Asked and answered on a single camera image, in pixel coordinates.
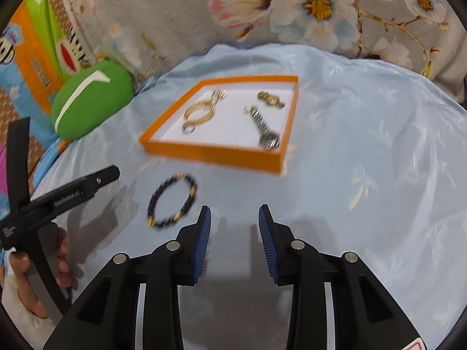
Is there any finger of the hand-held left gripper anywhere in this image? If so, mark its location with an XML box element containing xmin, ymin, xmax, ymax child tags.
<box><xmin>82</xmin><ymin>165</ymin><xmax>121</xmax><ymax>192</ymax></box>
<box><xmin>7</xmin><ymin>117</ymin><xmax>32</xmax><ymax>208</ymax></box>

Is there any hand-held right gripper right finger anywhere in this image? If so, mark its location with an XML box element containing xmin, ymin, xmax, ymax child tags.
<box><xmin>258</xmin><ymin>204</ymin><xmax>424</xmax><ymax>350</ymax></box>

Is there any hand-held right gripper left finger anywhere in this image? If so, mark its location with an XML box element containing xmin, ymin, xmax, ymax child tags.
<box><xmin>43</xmin><ymin>205</ymin><xmax>212</xmax><ymax>350</ymax></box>

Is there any black bead bracelet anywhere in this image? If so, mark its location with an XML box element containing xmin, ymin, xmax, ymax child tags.
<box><xmin>147</xmin><ymin>172</ymin><xmax>198</xmax><ymax>231</ymax></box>

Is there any orange cardboard box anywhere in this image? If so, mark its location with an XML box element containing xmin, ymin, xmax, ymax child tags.
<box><xmin>139</xmin><ymin>75</ymin><xmax>300</xmax><ymax>174</ymax></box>

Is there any gold woven bangle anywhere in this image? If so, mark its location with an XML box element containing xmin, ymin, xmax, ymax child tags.
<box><xmin>182</xmin><ymin>99</ymin><xmax>217</xmax><ymax>127</ymax></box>

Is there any silver wristwatch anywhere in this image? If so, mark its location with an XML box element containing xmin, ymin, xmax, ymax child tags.
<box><xmin>244</xmin><ymin>105</ymin><xmax>281</xmax><ymax>151</ymax></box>

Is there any gold wristwatch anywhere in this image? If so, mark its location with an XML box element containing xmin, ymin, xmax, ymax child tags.
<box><xmin>256</xmin><ymin>90</ymin><xmax>286</xmax><ymax>109</ymax></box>

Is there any person's left hand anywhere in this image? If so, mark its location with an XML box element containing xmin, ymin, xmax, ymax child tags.
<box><xmin>9</xmin><ymin>227</ymin><xmax>73</xmax><ymax>319</ymax></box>

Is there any green round cushion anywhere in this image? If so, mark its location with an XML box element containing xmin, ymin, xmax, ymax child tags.
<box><xmin>50</xmin><ymin>59</ymin><xmax>134</xmax><ymax>140</ymax></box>

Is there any colourful cartoon printed blanket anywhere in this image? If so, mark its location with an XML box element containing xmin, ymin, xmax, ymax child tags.
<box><xmin>0</xmin><ymin>0</ymin><xmax>96</xmax><ymax>263</ymax></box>

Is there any light blue palm-print cloth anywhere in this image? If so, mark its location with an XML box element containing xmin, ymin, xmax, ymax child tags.
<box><xmin>0</xmin><ymin>44</ymin><xmax>467</xmax><ymax>350</ymax></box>

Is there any grey floral blanket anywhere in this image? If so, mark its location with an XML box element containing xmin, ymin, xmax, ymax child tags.
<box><xmin>47</xmin><ymin>0</ymin><xmax>467</xmax><ymax>103</ymax></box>

